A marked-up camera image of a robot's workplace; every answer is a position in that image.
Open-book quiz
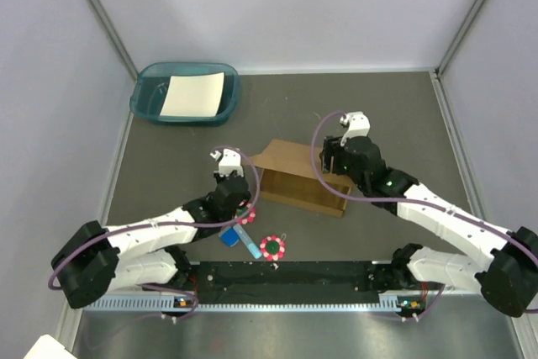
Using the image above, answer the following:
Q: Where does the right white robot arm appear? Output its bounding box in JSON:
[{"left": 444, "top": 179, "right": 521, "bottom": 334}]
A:
[{"left": 319, "top": 136, "right": 537, "bottom": 317}]

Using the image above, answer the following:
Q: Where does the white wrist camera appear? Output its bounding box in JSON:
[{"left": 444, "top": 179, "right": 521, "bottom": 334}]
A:
[
  {"left": 210, "top": 148, "right": 244, "bottom": 178},
  {"left": 340, "top": 112, "right": 371, "bottom": 146}
]

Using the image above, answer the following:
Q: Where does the blue rectangular eraser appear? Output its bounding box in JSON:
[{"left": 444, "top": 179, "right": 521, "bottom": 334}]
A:
[{"left": 219, "top": 226, "right": 240, "bottom": 247}]

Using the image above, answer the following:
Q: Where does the white box corner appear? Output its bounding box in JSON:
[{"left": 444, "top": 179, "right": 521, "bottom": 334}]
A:
[{"left": 24, "top": 335, "right": 76, "bottom": 359}]

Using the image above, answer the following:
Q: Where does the white paper sheet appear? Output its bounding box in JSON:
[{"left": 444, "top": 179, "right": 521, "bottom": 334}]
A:
[{"left": 161, "top": 72, "right": 224, "bottom": 118}]

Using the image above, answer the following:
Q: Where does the light blue highlighter pen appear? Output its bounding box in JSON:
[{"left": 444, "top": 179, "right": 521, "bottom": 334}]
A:
[{"left": 233, "top": 224, "right": 262, "bottom": 260}]

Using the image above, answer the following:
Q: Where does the brown cardboard box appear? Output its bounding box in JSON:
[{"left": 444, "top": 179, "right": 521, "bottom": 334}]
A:
[{"left": 251, "top": 139, "right": 347, "bottom": 217}]

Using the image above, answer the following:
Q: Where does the grey slotted cable duct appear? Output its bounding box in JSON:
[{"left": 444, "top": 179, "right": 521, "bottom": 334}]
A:
[{"left": 96, "top": 293, "right": 425, "bottom": 314}]

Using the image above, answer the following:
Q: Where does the teal plastic bin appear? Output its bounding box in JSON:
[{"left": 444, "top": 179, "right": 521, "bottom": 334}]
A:
[{"left": 129, "top": 62, "right": 241, "bottom": 126}]

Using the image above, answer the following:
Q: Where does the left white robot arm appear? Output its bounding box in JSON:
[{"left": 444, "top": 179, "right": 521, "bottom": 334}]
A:
[{"left": 51, "top": 172, "right": 251, "bottom": 309}]

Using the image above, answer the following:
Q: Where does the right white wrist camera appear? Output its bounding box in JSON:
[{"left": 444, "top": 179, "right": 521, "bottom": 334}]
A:
[{"left": 340, "top": 112, "right": 371, "bottom": 146}]

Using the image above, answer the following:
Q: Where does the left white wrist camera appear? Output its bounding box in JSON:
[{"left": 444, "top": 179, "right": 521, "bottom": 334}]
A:
[{"left": 210, "top": 148, "right": 244, "bottom": 178}]

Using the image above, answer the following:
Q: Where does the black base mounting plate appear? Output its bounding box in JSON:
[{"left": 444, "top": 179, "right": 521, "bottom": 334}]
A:
[{"left": 142, "top": 260, "right": 442, "bottom": 295}]

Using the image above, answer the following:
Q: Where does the pink green flower keychain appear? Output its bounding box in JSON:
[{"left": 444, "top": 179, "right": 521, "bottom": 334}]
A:
[{"left": 235, "top": 203, "right": 256, "bottom": 225}]

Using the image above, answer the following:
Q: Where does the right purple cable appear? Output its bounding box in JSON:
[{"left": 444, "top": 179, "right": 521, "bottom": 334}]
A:
[{"left": 310, "top": 111, "right": 538, "bottom": 322}]

